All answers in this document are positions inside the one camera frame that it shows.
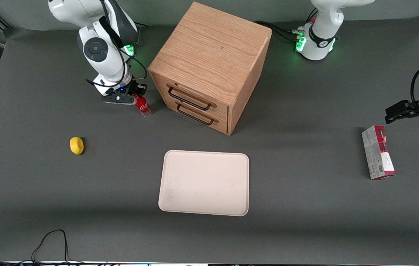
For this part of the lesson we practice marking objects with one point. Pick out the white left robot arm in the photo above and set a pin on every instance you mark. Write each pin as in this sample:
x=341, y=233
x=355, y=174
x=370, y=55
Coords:
x=322, y=33

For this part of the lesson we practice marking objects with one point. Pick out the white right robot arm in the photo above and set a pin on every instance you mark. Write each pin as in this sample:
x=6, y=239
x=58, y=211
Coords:
x=102, y=48

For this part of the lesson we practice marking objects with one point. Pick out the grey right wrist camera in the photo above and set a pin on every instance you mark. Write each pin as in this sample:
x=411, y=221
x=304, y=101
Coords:
x=117, y=100

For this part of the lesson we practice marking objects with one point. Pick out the yellow lemon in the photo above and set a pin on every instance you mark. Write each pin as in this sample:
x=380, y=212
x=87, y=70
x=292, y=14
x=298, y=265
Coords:
x=76, y=145

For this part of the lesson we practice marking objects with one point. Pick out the red coke bottle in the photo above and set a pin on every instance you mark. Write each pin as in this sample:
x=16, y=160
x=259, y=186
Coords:
x=144, y=107

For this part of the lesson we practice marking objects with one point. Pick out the cream plastic tray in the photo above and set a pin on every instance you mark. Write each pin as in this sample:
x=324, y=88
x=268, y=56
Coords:
x=204, y=183

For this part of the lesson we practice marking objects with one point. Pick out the red grey carton box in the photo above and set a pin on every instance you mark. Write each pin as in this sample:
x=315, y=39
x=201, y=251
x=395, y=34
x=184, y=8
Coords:
x=377, y=153

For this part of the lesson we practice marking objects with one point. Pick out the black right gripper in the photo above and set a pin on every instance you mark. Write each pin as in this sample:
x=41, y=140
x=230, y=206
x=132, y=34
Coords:
x=136, y=89

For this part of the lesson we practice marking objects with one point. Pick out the wooden drawer cabinet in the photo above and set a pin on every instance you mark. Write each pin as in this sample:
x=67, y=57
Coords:
x=213, y=55

